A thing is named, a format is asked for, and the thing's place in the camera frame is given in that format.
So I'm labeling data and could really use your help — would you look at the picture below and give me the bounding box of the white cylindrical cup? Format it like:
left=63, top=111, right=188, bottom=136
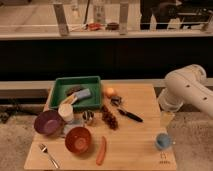
left=58, top=104, right=74, bottom=122

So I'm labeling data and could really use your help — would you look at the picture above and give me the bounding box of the orange fruit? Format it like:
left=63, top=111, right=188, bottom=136
left=105, top=87, right=116, bottom=98

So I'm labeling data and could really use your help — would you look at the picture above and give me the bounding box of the blue grey sponge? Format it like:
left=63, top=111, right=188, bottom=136
left=75, top=89, right=91, bottom=100

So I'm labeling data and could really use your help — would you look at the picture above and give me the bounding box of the green plastic tray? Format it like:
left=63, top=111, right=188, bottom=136
left=49, top=76, right=102, bottom=111

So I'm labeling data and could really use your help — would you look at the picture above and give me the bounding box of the blue cup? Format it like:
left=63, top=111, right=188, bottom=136
left=155, top=133, right=172, bottom=151

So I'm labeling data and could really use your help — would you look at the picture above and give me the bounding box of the dark bowl on shelf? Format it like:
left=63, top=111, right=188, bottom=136
left=106, top=22, right=119, bottom=30

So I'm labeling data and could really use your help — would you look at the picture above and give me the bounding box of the small metal cup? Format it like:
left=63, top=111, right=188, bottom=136
left=82, top=110, right=94, bottom=125

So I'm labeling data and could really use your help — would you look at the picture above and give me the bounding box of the person in background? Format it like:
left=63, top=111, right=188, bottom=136
left=140, top=0, right=177, bottom=30

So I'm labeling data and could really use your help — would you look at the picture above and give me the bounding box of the dark brown item in tray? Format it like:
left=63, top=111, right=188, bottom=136
left=66, top=86, right=84, bottom=96

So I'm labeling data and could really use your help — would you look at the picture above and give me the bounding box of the silver fork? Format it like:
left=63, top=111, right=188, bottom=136
left=38, top=144, right=60, bottom=169

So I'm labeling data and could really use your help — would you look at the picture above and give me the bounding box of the purple bowl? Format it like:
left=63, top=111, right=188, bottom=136
left=34, top=110, right=63, bottom=136

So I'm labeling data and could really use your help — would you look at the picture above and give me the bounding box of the orange carrot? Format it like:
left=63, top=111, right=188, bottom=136
left=96, top=137, right=107, bottom=165

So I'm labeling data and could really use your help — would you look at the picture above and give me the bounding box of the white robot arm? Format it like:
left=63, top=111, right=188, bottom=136
left=157, top=64, right=213, bottom=127

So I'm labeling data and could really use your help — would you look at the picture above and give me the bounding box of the dark red grape bunch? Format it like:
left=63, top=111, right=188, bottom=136
left=101, top=106, right=118, bottom=130

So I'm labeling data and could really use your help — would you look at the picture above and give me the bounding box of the yellow item in tray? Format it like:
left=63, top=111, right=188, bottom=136
left=62, top=95, right=77, bottom=104

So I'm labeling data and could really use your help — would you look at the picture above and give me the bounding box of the light blue cloth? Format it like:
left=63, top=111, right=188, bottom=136
left=63, top=119, right=84, bottom=135

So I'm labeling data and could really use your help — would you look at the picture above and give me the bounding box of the orange-brown bowl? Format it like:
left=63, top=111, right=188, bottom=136
left=65, top=127, right=92, bottom=155

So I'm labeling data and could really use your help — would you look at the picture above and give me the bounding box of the red object on shelf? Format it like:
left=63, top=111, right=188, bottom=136
left=88, top=23, right=101, bottom=31

